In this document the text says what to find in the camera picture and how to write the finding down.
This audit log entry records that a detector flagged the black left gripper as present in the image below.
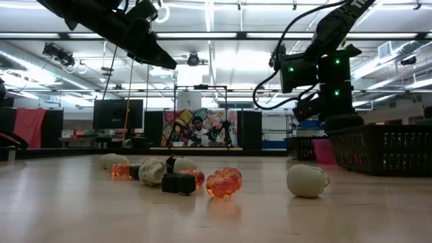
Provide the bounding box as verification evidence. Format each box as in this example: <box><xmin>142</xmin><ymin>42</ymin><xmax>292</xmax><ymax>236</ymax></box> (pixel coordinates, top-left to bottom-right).
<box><xmin>126</xmin><ymin>0</ymin><xmax>178</xmax><ymax>70</ymax></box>

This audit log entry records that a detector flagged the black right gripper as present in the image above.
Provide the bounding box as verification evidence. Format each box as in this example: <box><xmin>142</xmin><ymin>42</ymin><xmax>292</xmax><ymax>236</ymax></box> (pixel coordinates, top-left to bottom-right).
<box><xmin>294</xmin><ymin>96</ymin><xmax>365</xmax><ymax>132</ymax></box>

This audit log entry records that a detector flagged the cream plastic skull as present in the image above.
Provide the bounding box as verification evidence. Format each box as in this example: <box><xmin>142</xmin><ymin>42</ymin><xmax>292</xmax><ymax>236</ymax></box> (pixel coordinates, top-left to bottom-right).
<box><xmin>138</xmin><ymin>158</ymin><xmax>167</xmax><ymax>187</ymax></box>
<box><xmin>173</xmin><ymin>157</ymin><xmax>198</xmax><ymax>174</ymax></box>
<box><xmin>286</xmin><ymin>164</ymin><xmax>331</xmax><ymax>199</ymax></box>
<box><xmin>99</xmin><ymin>153</ymin><xmax>117</xmax><ymax>169</ymax></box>
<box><xmin>107</xmin><ymin>154</ymin><xmax>130</xmax><ymax>171</ymax></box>

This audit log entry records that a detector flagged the blue storage bin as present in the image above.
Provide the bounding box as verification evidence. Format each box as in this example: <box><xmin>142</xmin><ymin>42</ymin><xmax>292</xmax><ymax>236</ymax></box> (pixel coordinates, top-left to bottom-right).
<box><xmin>298</xmin><ymin>119</ymin><xmax>327</xmax><ymax>130</ymax></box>

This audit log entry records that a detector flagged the black slotted plastic basket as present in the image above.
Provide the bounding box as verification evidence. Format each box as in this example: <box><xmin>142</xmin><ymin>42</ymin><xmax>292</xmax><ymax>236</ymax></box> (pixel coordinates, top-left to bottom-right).
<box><xmin>326</xmin><ymin>124</ymin><xmax>432</xmax><ymax>178</ymax></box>
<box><xmin>283</xmin><ymin>136</ymin><xmax>330</xmax><ymax>161</ymax></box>

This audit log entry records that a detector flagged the blue floor box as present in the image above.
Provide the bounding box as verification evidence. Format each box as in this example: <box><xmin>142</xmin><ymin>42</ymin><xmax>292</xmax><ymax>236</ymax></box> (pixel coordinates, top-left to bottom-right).
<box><xmin>262</xmin><ymin>140</ymin><xmax>287</xmax><ymax>150</ymax></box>

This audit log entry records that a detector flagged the large black monitor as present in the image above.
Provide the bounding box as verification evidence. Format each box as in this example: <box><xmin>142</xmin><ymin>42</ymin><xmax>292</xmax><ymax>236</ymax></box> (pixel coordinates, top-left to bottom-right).
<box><xmin>92</xmin><ymin>99</ymin><xmax>144</xmax><ymax>130</ymax></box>

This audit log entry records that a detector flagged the black partition panel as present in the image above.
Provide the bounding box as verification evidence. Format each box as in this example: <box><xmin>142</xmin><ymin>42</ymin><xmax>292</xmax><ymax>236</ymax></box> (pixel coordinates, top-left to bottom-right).
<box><xmin>144</xmin><ymin>110</ymin><xmax>165</xmax><ymax>148</ymax></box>
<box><xmin>237</xmin><ymin>110</ymin><xmax>263</xmax><ymax>151</ymax></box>
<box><xmin>40</xmin><ymin>109</ymin><xmax>64</xmax><ymax>150</ymax></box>
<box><xmin>0</xmin><ymin>107</ymin><xmax>16</xmax><ymax>149</ymax></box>

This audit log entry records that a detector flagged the person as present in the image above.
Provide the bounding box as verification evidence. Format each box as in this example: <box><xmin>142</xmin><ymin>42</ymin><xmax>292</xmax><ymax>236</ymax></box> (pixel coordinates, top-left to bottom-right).
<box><xmin>188</xmin><ymin>116</ymin><xmax>217</xmax><ymax>148</ymax></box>

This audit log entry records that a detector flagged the black overhead rig beam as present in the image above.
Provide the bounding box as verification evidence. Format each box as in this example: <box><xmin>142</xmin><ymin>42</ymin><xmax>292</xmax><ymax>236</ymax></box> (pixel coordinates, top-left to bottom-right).
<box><xmin>0</xmin><ymin>32</ymin><xmax>432</xmax><ymax>41</ymax></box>

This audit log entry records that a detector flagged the black ceiling track device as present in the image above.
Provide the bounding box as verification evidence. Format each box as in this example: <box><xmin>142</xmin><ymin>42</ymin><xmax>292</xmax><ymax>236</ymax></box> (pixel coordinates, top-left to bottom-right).
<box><xmin>42</xmin><ymin>43</ymin><xmax>76</xmax><ymax>68</ymax></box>

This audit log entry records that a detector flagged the cluttered wooden workbench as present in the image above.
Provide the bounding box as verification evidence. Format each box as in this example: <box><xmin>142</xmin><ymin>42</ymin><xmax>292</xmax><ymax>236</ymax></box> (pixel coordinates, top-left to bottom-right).
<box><xmin>59</xmin><ymin>127</ymin><xmax>149</xmax><ymax>150</ymax></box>

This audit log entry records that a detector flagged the orange-red hanging cloth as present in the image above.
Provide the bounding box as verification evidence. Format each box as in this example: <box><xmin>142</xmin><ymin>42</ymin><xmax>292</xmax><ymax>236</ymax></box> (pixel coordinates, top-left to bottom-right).
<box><xmin>13</xmin><ymin>107</ymin><xmax>47</xmax><ymax>150</ymax></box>

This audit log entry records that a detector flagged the round black ceiling camera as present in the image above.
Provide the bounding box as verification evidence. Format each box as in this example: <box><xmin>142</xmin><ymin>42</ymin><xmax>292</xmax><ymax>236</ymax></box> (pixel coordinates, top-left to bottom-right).
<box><xmin>186</xmin><ymin>52</ymin><xmax>201</xmax><ymax>68</ymax></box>

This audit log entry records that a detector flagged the yellow hanging cable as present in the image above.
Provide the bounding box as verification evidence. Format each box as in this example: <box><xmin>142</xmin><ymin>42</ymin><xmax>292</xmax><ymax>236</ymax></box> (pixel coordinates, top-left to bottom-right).
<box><xmin>121</xmin><ymin>59</ymin><xmax>135</xmax><ymax>144</ymax></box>

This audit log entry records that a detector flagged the black metal stand frame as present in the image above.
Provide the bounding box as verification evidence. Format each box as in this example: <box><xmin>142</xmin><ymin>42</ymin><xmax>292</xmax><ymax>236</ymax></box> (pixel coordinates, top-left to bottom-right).
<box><xmin>173</xmin><ymin>84</ymin><xmax>228</xmax><ymax>149</ymax></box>

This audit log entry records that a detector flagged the colourful patterned wall panel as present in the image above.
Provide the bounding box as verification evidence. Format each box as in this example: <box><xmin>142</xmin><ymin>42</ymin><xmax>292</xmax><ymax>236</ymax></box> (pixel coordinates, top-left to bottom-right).
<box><xmin>162</xmin><ymin>108</ymin><xmax>239</xmax><ymax>148</ymax></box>

